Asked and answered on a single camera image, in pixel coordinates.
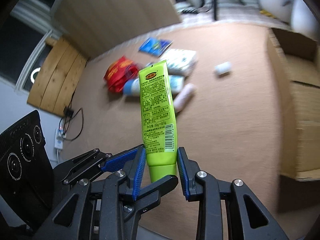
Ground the front white penguin plush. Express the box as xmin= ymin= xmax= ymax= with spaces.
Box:
xmin=290 ymin=0 xmax=319 ymax=41

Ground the blue snack packet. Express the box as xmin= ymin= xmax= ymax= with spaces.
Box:
xmin=139 ymin=37 xmax=172 ymax=57

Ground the white power strip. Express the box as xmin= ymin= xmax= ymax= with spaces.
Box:
xmin=54 ymin=128 xmax=66 ymax=150

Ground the light wooden headboard panel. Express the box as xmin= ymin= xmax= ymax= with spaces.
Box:
xmin=50 ymin=0 xmax=181 ymax=58

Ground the pine wood nightstand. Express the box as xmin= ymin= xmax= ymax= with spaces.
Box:
xmin=27 ymin=37 xmax=87 ymax=116

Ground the green cream tube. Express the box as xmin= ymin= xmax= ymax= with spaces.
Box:
xmin=139 ymin=61 xmax=177 ymax=182

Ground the plaid bedsheet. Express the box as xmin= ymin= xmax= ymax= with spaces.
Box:
xmin=174 ymin=0 xmax=291 ymax=30

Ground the white tissue pack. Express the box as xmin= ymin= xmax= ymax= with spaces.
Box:
xmin=159 ymin=49 xmax=197 ymax=77

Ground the black power cable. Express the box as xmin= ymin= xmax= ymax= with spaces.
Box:
xmin=60 ymin=89 xmax=85 ymax=142

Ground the pink tube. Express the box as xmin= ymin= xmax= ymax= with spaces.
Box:
xmin=173 ymin=83 xmax=196 ymax=114

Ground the white bottle blue cap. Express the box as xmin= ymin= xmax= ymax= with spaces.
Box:
xmin=123 ymin=75 xmax=185 ymax=97

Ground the cardboard box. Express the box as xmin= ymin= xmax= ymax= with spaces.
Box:
xmin=266 ymin=28 xmax=319 ymax=181

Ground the red fabric bag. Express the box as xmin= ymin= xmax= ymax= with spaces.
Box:
xmin=104 ymin=56 xmax=140 ymax=93

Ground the small white jar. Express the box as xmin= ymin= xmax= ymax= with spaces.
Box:
xmin=214 ymin=61 xmax=232 ymax=76

